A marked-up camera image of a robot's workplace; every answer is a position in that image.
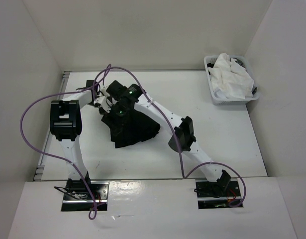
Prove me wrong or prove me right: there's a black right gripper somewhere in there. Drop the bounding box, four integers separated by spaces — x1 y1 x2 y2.
101 103 130 136

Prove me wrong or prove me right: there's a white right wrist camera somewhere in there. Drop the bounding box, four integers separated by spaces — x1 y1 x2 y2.
93 96 113 113

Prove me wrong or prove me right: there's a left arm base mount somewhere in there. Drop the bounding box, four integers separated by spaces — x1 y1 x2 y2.
54 180 109 212

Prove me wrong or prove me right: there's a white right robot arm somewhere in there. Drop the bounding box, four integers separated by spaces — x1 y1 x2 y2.
102 81 231 197

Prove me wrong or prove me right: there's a black pleated skirt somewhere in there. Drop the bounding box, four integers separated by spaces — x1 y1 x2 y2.
102 109 161 148

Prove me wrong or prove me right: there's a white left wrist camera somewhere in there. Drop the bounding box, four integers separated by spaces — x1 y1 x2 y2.
96 85 107 97

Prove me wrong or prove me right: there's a white crumpled skirt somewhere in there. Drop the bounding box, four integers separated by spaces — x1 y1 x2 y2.
208 53 254 100

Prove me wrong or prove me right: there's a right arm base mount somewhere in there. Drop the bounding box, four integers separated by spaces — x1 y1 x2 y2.
194 180 242 209

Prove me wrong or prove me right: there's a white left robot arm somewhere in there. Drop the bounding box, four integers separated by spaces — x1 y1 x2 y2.
50 80 96 199

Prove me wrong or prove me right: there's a white plastic basket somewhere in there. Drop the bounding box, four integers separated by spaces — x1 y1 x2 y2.
204 55 259 106

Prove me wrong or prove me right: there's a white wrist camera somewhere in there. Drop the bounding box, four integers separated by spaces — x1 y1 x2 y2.
93 96 113 113
96 85 107 97

